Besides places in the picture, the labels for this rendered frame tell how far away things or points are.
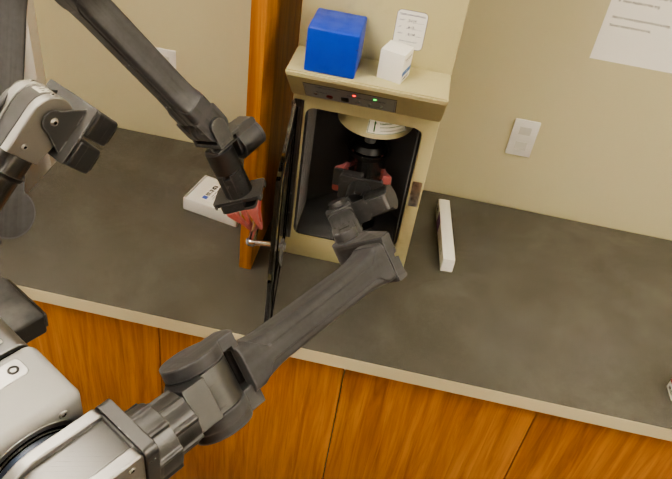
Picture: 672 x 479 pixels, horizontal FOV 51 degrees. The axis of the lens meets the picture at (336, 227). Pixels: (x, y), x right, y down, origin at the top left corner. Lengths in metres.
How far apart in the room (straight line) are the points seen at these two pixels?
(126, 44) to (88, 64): 1.00
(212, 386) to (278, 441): 1.11
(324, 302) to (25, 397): 0.40
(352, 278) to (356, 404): 0.78
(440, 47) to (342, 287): 0.63
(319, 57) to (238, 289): 0.62
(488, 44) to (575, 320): 0.74
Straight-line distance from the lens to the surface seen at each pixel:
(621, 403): 1.72
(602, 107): 2.02
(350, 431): 1.85
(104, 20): 1.23
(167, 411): 0.81
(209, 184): 1.96
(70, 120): 0.81
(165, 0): 2.05
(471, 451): 1.85
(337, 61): 1.37
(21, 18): 1.17
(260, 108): 1.48
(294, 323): 0.93
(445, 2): 1.42
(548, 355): 1.74
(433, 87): 1.41
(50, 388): 0.79
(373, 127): 1.58
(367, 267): 1.03
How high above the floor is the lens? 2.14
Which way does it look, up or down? 39 degrees down
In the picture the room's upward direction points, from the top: 9 degrees clockwise
